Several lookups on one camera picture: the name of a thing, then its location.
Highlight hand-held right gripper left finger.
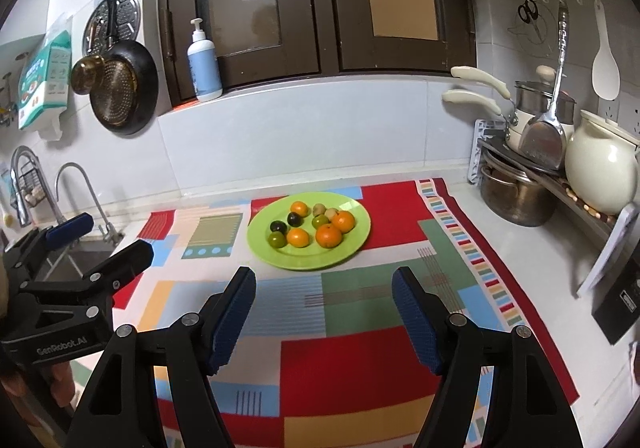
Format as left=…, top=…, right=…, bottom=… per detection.
left=75, top=266, right=257, bottom=448

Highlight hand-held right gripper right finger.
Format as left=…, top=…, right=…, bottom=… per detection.
left=391, top=266, right=583, bottom=448

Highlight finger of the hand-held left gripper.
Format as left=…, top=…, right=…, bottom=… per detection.
left=4, top=212, right=94, bottom=270
left=20, top=241, right=155, bottom=316

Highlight green plastic plate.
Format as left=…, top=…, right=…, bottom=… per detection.
left=247, top=191, right=372, bottom=271

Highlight person's left hand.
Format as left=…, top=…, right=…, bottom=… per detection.
left=0, top=360, right=77, bottom=429

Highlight steel sink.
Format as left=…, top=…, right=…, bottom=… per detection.
left=37, top=238, right=118, bottom=284

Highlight thin curved metal faucet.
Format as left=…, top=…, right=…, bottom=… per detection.
left=54, top=162, right=126, bottom=244

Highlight colourful patchwork mat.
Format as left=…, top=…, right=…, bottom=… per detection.
left=111, top=177, right=581, bottom=448

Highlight spring neck metal faucet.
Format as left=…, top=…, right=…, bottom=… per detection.
left=11, top=145, right=51, bottom=229

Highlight black frying pan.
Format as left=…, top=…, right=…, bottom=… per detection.
left=89, top=39, right=159, bottom=135

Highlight teal tissue pack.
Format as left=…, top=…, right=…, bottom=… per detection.
left=17, top=30, right=72, bottom=130

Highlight brass ladle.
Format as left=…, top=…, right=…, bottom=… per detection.
left=70, top=55, right=108, bottom=96

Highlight stainless steel pot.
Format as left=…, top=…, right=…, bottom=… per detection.
left=481, top=148, right=557, bottom=227

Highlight metal pot rack shelf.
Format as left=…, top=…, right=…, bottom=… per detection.
left=477, top=135, right=621, bottom=239

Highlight white blue pump bottle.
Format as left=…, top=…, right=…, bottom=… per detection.
left=187, top=18, right=223, bottom=102

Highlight wooden bead trivet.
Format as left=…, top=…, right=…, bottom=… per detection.
left=562, top=182, right=609, bottom=225

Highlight black box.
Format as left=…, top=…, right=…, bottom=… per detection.
left=591, top=258, right=640, bottom=346

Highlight white slotted plastic board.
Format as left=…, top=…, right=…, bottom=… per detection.
left=469, top=118, right=507, bottom=186

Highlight white cutting board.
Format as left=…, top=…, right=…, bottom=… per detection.
left=577, top=205, right=640, bottom=298

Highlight round metal steamer plate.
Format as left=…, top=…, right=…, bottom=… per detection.
left=81, top=0, right=142, bottom=54

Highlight metal spatula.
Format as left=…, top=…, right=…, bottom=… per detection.
left=517, top=3, right=569, bottom=171

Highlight cream ceramic pot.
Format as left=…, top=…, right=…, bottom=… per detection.
left=565, top=110, right=640, bottom=214

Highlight white rice paddle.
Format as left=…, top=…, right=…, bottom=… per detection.
left=592, top=0, right=621, bottom=100

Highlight black scissors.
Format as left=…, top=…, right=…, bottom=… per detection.
left=517, top=0, right=542, bottom=42

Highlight wire sink caddy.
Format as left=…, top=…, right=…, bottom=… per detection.
left=10, top=168, right=47, bottom=209

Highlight white wall socket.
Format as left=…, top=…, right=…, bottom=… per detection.
left=597, top=101, right=640, bottom=134

